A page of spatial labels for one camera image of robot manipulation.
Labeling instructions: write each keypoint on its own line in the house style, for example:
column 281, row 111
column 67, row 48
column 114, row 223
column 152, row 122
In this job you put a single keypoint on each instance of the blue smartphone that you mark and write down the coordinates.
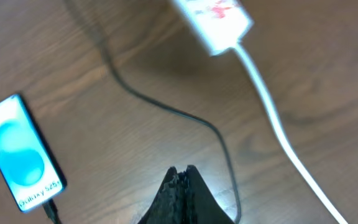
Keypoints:
column 26, row 163

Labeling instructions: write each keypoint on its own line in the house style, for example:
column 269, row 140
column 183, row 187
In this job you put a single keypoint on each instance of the white power strip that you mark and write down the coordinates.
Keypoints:
column 219, row 24

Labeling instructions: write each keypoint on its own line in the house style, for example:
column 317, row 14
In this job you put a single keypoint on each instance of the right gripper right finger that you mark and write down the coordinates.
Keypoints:
column 201, row 207

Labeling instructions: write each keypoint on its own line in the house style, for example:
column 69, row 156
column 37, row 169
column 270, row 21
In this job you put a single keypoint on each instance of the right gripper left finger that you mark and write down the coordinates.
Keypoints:
column 168, row 204

